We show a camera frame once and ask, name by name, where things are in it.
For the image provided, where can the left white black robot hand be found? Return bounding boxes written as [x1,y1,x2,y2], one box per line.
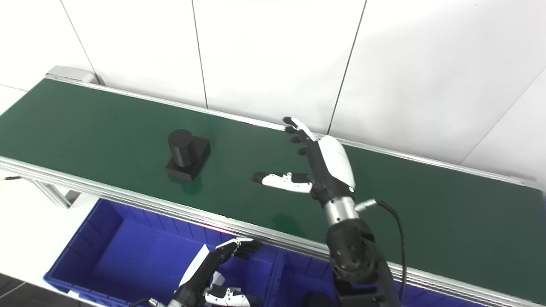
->
[171,238,264,307]

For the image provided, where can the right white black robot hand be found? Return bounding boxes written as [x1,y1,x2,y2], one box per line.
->
[253,117,357,206]

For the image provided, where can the black cylinder block part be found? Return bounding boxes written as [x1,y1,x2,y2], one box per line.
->
[304,292,338,307]
[166,129,211,183]

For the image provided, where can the blue plastic bin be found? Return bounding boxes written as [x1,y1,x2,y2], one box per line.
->
[44,198,282,307]
[269,252,485,307]

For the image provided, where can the green conveyor belt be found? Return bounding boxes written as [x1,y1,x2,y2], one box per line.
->
[0,66,546,307]

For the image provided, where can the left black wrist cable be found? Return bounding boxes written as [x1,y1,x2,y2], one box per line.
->
[128,297,168,307]

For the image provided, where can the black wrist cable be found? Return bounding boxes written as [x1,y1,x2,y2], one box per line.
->
[128,297,168,307]
[356,199,406,300]

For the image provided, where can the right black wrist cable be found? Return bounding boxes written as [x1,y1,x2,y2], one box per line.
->
[356,199,406,300]

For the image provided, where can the aluminium conveyor leg frame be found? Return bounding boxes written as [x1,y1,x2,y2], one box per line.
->
[26,177,81,209]

